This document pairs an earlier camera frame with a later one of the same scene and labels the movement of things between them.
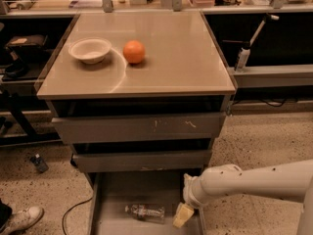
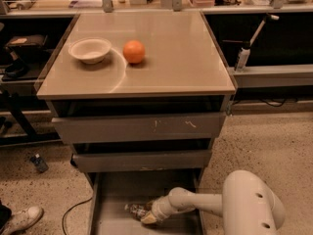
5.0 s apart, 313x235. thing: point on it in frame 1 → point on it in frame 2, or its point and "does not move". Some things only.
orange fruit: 134,52 does not move
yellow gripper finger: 183,214 → 149,219
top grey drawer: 138,127 does not move
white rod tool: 266,18 does not move
